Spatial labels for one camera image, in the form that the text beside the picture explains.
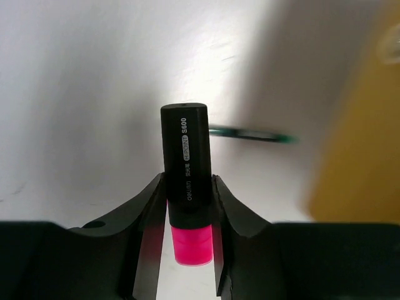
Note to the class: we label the pink cap black highlighter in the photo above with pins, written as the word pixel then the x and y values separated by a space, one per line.
pixel 187 170

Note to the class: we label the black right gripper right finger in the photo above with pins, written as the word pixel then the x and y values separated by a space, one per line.
pixel 257 259

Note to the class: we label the green gel pen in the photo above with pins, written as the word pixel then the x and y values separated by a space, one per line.
pixel 253 135

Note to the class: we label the round cream drawer organizer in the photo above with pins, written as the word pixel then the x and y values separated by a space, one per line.
pixel 359 177

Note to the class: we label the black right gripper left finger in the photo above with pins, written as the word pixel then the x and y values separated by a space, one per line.
pixel 116 256

